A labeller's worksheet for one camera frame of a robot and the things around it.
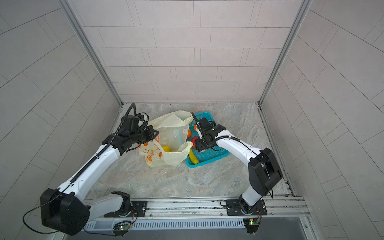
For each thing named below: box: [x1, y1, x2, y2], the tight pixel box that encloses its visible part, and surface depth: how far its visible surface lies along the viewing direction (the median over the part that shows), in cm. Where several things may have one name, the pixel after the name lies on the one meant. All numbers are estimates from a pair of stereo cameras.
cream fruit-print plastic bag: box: [138, 110, 194, 168], surface depth 81 cm
